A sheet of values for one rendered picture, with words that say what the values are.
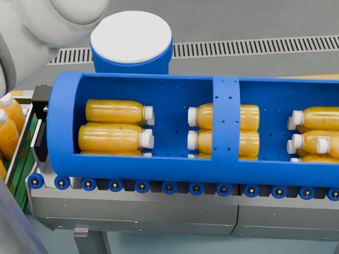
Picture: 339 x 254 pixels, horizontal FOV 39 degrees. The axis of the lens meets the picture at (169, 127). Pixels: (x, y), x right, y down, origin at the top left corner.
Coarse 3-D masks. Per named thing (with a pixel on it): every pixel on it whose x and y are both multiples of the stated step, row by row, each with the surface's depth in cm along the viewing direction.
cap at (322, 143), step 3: (321, 138) 122; (318, 141) 123; (321, 141) 121; (324, 141) 121; (318, 144) 122; (321, 144) 121; (324, 144) 121; (318, 147) 122; (321, 147) 121; (324, 147) 121; (318, 150) 122; (321, 150) 121; (324, 150) 121
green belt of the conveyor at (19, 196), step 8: (32, 120) 157; (32, 128) 155; (32, 136) 153; (24, 144) 150; (32, 152) 149; (8, 160) 146; (24, 160) 146; (32, 160) 147; (8, 168) 144; (16, 168) 144; (24, 168) 144; (16, 176) 142; (24, 176) 143; (16, 184) 140; (24, 184) 141; (16, 192) 139; (24, 192) 140; (16, 200) 137; (24, 200) 139; (24, 208) 138
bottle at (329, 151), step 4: (332, 136) 122; (336, 136) 121; (328, 140) 121; (332, 140) 121; (336, 140) 120; (328, 144) 121; (332, 144) 120; (336, 144) 120; (328, 148) 120; (332, 148) 120; (336, 148) 120; (328, 152) 121; (332, 152) 120; (336, 152) 120; (332, 156) 122; (336, 156) 121
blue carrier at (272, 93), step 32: (64, 96) 117; (96, 96) 140; (128, 96) 139; (160, 96) 139; (192, 96) 138; (224, 96) 116; (256, 96) 136; (288, 96) 136; (320, 96) 135; (64, 128) 116; (160, 128) 142; (192, 128) 142; (224, 128) 114; (64, 160) 119; (96, 160) 118; (128, 160) 118; (160, 160) 117; (192, 160) 116; (224, 160) 116; (256, 160) 116; (288, 160) 137
